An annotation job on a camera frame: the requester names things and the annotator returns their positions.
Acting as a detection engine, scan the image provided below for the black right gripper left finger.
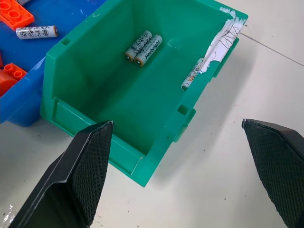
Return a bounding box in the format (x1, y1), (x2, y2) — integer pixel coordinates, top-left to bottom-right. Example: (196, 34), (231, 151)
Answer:
(9, 120), (114, 228)

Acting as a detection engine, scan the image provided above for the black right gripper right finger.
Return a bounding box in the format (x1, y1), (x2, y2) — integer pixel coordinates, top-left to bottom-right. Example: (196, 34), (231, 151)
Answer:
(241, 118), (304, 228)

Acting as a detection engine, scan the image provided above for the green plastic storage bin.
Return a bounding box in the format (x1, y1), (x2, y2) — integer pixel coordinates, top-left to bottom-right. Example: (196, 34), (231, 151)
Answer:
(39, 0), (249, 189)

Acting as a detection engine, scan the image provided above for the orange toy brick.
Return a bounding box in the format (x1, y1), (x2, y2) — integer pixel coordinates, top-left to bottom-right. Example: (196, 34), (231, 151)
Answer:
(0, 0), (35, 31)
(0, 62), (28, 97)

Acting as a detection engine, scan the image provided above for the blue plastic storage bin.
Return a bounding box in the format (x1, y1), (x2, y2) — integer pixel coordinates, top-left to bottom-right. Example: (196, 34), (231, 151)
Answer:
(0, 0), (115, 128)

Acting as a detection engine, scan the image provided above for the white Heybright battery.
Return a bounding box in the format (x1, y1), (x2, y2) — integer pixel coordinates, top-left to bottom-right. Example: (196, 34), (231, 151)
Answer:
(133, 35), (163, 67)
(124, 30), (153, 62)
(15, 25), (59, 40)
(181, 57), (205, 92)

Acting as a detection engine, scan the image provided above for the torn white paper label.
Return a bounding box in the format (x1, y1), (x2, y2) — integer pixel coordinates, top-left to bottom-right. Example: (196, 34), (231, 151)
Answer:
(199, 7), (245, 75)

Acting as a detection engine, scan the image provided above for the orange toy brick top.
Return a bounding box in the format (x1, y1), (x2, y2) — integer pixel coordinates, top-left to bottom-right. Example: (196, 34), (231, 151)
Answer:
(0, 0), (35, 31)

